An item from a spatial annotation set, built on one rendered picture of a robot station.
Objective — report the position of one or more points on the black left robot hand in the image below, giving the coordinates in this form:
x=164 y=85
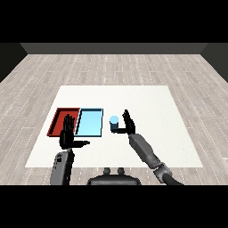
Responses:
x=66 y=139

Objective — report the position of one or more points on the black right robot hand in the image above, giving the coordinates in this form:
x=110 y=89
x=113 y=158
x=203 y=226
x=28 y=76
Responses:
x=129 y=124

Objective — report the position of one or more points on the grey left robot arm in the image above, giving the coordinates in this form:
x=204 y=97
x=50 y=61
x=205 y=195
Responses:
x=62 y=168

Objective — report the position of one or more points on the small blue can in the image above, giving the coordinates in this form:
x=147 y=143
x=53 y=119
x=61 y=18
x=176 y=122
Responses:
x=114 y=124

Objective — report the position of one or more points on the red shallow open box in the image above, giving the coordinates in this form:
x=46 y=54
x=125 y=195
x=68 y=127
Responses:
x=63 y=121

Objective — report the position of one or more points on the light blue shallow open box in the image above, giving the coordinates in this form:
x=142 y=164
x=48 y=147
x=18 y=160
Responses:
x=89 y=121

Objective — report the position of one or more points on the dark grey robot body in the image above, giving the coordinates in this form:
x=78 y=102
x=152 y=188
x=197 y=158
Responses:
x=114 y=178

